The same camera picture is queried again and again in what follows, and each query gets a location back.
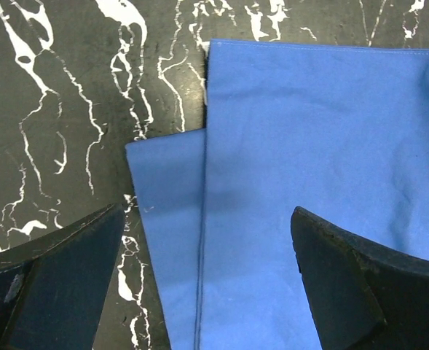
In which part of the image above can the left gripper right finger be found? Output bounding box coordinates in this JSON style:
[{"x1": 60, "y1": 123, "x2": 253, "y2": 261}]
[{"x1": 291, "y1": 207, "x2": 429, "y2": 349}]

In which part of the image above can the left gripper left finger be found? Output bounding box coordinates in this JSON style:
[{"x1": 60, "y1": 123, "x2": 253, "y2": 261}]
[{"x1": 0, "y1": 203, "x2": 125, "y2": 349}]

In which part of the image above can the blue surgical cloth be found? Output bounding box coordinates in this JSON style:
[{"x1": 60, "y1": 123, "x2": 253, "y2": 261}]
[{"x1": 126, "y1": 39, "x2": 429, "y2": 349}]

